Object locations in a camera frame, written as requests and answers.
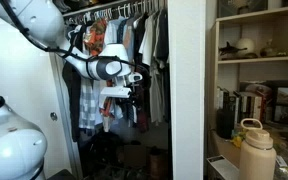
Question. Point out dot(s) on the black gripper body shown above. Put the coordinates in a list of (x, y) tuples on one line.
[(134, 95)]

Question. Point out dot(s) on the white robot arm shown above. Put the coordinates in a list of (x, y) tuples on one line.
[(14, 150)]

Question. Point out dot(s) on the white long garment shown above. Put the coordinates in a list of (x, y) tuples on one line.
[(155, 96)]

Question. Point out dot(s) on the red striped garment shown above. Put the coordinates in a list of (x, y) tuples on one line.
[(106, 107)]

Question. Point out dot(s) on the grey white plaid shirt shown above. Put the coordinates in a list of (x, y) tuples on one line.
[(87, 106)]

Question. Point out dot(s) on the white short shirt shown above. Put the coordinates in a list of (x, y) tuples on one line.
[(149, 40)]

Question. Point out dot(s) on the black bag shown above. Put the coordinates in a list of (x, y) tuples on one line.
[(104, 146)]

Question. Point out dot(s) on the black hanging garment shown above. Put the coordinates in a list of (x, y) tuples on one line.
[(74, 100)]

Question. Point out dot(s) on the dark grey shirt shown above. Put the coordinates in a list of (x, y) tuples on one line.
[(162, 36)]

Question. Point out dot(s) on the light blue shirt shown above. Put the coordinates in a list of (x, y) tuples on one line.
[(112, 31)]

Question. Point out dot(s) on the orange floral shirt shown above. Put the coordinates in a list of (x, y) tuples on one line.
[(95, 35)]

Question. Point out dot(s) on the silver door knob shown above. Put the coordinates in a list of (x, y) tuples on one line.
[(53, 116)]

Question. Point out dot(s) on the metal closet rod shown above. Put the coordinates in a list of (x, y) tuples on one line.
[(117, 9)]

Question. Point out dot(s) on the black spine book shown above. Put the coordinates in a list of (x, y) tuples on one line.
[(226, 100)]

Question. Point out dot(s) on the black cylinder speaker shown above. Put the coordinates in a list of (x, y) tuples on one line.
[(224, 124)]

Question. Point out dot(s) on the white closet shelf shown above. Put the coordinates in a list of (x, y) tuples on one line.
[(94, 7)]

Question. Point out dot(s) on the dark shark figurine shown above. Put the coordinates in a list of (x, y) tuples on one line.
[(230, 50)]

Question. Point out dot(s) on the white cardboard box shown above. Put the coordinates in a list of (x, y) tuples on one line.
[(221, 168)]

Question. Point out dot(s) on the yellow green object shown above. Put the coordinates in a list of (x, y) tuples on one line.
[(239, 140)]

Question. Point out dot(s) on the white closet door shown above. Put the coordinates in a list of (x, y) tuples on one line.
[(17, 83)]

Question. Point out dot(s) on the white egg ornament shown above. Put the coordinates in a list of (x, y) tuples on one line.
[(245, 46)]

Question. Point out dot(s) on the white spine book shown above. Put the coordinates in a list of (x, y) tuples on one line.
[(257, 108)]

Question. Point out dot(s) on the light wooden bookshelf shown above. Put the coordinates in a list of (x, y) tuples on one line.
[(260, 60)]

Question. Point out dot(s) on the beige water bottle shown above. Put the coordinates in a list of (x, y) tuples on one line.
[(257, 156)]

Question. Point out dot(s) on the small brown vase ornament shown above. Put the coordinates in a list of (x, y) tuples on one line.
[(268, 50)]

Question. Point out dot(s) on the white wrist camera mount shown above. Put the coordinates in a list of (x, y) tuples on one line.
[(115, 92)]

